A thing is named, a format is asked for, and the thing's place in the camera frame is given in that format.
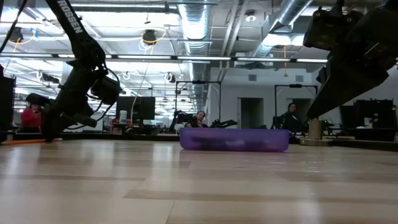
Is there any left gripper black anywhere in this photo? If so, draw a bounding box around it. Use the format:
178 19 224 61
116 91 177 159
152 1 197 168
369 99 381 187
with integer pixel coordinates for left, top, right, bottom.
41 58 107 143

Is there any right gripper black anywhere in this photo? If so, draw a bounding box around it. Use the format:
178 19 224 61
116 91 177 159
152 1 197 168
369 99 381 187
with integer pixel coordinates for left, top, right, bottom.
305 0 398 119

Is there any orange pencil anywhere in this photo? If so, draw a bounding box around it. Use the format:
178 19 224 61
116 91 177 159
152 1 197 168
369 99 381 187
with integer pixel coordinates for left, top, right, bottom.
0 138 63 146

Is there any purple translucent supply box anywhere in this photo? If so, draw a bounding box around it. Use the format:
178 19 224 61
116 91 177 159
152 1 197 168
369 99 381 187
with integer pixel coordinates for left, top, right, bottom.
179 128 291 153

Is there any person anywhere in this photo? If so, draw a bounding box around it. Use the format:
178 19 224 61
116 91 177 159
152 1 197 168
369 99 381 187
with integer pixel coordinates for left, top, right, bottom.
279 102 302 133
20 92 52 134
185 110 208 129

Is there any black cabinet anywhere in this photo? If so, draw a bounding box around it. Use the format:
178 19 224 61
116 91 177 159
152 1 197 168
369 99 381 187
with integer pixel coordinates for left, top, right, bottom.
338 98 397 142

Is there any cylinder weight on disc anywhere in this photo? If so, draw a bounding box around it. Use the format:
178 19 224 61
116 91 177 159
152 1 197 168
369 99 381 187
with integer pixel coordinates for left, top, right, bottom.
299 118 334 147

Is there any black monitor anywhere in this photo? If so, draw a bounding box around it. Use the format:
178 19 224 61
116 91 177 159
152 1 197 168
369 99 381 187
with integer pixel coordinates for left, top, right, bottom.
116 96 156 121

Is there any black ceiling device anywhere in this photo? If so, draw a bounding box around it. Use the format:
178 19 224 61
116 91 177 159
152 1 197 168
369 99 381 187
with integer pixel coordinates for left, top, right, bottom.
9 27 24 43
142 29 157 46

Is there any long ceiling light strip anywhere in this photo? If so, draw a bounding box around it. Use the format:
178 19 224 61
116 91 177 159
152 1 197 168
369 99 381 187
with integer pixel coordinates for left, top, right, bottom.
0 52 329 63

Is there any black rig frame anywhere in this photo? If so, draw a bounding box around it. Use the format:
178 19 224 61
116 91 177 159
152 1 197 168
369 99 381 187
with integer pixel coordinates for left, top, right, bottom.
175 80 222 128
274 83 319 125

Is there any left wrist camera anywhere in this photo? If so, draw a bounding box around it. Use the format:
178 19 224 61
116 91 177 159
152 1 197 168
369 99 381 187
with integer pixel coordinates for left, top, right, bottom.
90 75 122 106

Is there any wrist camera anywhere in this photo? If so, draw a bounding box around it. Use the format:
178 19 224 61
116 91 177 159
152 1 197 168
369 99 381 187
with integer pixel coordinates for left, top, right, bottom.
303 0 365 52
90 75 122 106

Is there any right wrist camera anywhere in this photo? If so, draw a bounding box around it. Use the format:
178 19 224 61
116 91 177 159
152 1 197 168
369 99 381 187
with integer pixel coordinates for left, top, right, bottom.
303 0 365 52

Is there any yellow hanging cord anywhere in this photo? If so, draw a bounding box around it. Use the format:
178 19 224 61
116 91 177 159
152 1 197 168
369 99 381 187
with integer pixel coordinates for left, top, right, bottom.
282 46 289 78

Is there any slim silver ventilation duct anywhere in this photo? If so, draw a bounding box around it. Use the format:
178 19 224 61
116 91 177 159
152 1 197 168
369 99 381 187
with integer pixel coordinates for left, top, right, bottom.
251 0 312 58

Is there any large silver ventilation duct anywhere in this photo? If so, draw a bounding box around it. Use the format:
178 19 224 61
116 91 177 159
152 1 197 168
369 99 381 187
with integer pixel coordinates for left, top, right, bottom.
178 0 215 103

